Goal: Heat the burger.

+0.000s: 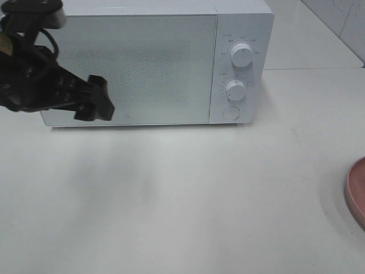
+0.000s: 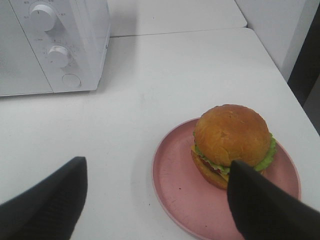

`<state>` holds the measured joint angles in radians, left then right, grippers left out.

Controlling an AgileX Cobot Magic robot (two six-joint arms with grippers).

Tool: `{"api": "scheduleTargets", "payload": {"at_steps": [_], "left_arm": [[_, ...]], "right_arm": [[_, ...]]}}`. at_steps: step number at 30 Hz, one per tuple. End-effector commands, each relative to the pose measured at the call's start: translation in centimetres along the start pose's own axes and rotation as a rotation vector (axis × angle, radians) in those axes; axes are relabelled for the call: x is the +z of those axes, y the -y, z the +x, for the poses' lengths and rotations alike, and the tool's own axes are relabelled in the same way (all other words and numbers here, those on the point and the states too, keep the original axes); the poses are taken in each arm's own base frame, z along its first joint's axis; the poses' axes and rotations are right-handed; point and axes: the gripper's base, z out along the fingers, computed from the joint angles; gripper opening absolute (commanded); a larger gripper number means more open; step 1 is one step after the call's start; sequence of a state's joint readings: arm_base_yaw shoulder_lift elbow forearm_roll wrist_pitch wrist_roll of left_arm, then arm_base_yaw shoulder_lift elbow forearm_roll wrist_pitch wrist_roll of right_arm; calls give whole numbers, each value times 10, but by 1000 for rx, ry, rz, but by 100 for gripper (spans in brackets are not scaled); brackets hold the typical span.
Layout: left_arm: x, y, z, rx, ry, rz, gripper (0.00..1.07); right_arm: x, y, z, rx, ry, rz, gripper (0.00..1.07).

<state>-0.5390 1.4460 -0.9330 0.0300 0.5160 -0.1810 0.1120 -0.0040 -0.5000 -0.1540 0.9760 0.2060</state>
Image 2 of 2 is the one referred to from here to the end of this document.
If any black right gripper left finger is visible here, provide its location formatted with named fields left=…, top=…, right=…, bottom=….
left=0, top=156, right=88, bottom=240

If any white power knob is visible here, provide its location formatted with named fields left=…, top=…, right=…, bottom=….
left=29, top=1, right=58, bottom=32

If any white table behind right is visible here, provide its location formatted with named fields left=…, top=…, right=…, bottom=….
left=108, top=0, right=247, bottom=37

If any pink plate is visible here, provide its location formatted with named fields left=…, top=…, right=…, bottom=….
left=152, top=116, right=302, bottom=238

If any white microwave oven body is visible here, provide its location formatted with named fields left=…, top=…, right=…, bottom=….
left=10, top=0, right=111, bottom=93

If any white timer knob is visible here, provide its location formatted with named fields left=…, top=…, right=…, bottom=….
left=47, top=45, right=70, bottom=68

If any white microwave door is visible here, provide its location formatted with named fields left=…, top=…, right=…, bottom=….
left=0, top=0, right=52, bottom=96

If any round door release button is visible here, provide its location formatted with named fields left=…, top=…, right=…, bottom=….
left=62, top=74, right=82, bottom=88

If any burger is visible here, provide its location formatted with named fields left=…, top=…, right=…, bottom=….
left=191, top=104, right=277, bottom=190

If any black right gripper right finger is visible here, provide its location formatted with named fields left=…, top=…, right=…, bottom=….
left=227, top=160, right=320, bottom=240

